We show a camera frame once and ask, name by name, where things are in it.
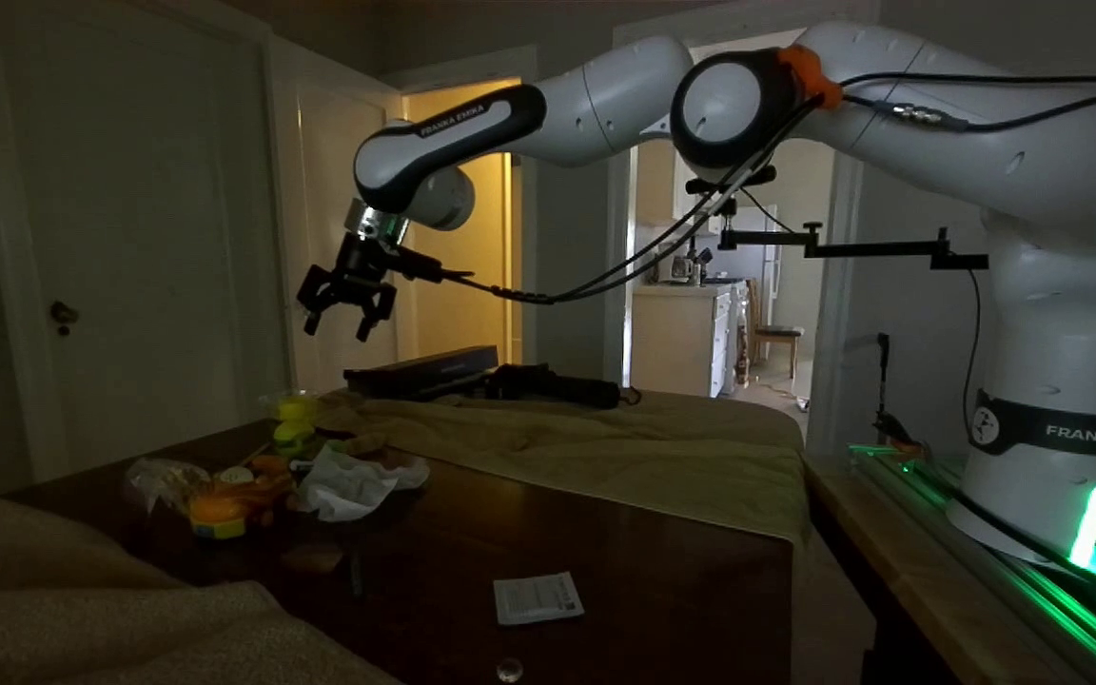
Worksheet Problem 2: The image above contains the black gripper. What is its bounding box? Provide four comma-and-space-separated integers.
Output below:
298, 232, 396, 341

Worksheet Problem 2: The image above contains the yellow plastic bowl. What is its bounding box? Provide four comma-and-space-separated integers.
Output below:
277, 398, 320, 430

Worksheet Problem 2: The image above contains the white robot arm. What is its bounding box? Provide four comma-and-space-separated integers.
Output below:
298, 23, 1096, 570

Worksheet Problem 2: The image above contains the black flat device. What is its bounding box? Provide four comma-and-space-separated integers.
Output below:
343, 346, 623, 406

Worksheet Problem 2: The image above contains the white crumpled napkin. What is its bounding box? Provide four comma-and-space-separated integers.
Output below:
293, 445, 431, 521

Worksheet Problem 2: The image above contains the clear plastic bag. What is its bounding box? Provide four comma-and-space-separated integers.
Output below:
121, 457, 208, 515

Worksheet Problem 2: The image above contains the white door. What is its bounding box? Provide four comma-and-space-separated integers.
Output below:
0, 0, 286, 481

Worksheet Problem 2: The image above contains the small white card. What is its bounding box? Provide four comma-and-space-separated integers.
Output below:
490, 570, 586, 627

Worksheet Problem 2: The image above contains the beige towel near robot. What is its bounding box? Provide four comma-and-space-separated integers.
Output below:
315, 392, 808, 543

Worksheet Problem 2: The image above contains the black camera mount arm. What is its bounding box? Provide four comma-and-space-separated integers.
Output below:
685, 164, 990, 270

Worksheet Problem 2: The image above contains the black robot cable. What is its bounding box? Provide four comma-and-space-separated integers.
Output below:
437, 69, 1096, 308

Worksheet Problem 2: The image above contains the green lit robot base rail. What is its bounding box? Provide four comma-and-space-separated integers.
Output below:
850, 445, 1096, 685

